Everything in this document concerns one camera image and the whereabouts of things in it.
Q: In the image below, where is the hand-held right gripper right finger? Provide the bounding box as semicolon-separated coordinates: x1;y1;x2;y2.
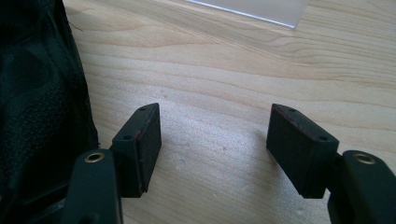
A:
265;103;340;200

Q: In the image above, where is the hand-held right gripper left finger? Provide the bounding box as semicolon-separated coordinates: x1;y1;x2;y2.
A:
109;103;163;199

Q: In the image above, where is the black fabric bag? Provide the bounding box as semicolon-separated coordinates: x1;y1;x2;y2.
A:
0;0;100;224

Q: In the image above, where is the clear plastic sheet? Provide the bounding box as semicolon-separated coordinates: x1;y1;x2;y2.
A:
186;0;310;30

